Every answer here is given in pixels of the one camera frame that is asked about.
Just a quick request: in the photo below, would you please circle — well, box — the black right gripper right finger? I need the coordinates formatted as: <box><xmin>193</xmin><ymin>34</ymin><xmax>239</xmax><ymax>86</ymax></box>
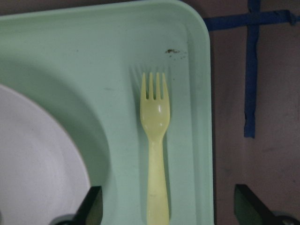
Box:
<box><xmin>234</xmin><ymin>184</ymin><xmax>300</xmax><ymax>225</ymax></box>

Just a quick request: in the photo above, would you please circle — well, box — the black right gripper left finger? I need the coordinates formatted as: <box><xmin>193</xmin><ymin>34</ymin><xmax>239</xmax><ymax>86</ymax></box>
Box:
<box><xmin>50</xmin><ymin>186</ymin><xmax>103</xmax><ymax>225</ymax></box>

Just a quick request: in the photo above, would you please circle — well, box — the white round plate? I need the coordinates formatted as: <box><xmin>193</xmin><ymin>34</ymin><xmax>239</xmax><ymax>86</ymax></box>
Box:
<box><xmin>0</xmin><ymin>86</ymin><xmax>90</xmax><ymax>225</ymax></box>

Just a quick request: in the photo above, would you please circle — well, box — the yellow plastic fork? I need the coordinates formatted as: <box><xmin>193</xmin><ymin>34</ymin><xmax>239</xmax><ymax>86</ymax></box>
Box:
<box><xmin>140</xmin><ymin>73</ymin><xmax>170</xmax><ymax>225</ymax></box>

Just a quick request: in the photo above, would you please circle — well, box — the light green tray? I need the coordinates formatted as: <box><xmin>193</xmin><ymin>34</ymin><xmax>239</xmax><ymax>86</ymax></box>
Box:
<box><xmin>0</xmin><ymin>0</ymin><xmax>214</xmax><ymax>225</ymax></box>

